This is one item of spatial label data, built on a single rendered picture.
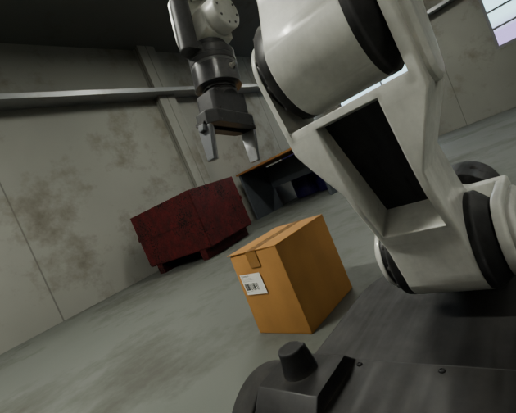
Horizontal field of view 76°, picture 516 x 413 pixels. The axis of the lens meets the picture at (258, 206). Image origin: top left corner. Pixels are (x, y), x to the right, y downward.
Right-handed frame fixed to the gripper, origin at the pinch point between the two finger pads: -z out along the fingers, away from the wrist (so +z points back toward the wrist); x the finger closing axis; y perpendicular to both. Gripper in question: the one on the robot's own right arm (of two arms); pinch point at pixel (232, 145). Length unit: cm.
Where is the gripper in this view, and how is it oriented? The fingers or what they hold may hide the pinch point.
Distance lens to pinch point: 61.4
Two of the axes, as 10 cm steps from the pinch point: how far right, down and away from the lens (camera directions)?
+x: -6.6, 0.9, -7.5
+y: 7.2, -2.3, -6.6
